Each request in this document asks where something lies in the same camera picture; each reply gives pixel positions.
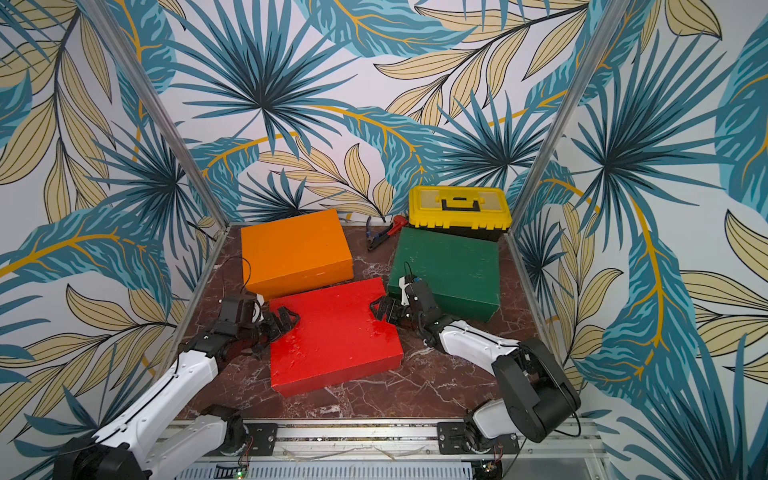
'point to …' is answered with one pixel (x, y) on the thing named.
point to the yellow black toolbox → (478, 211)
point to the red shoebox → (339, 338)
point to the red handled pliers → (397, 224)
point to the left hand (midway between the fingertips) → (289, 329)
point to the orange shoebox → (297, 254)
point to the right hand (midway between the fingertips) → (380, 309)
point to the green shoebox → (462, 271)
